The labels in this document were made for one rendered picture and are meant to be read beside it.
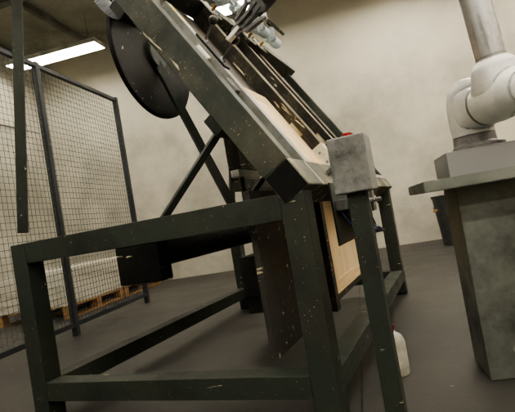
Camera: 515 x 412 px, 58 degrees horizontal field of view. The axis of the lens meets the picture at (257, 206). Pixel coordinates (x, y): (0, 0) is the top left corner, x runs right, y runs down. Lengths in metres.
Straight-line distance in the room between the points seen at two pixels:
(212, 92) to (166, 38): 0.28
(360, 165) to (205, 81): 0.63
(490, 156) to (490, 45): 0.38
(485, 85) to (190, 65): 1.02
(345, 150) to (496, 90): 0.56
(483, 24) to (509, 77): 0.22
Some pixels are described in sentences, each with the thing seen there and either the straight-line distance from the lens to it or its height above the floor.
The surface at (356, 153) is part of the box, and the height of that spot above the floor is 0.87.
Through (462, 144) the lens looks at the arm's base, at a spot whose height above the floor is 0.87.
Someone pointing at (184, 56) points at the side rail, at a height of 1.34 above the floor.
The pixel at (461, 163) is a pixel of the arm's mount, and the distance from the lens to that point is 1.85.
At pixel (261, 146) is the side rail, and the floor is 0.96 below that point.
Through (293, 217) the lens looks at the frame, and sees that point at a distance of 1.54.
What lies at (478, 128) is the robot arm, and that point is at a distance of 1.94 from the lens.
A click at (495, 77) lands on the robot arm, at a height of 1.05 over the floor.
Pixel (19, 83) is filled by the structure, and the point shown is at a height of 1.48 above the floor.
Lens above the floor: 0.71
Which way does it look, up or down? 2 degrees up
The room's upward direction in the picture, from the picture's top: 10 degrees counter-clockwise
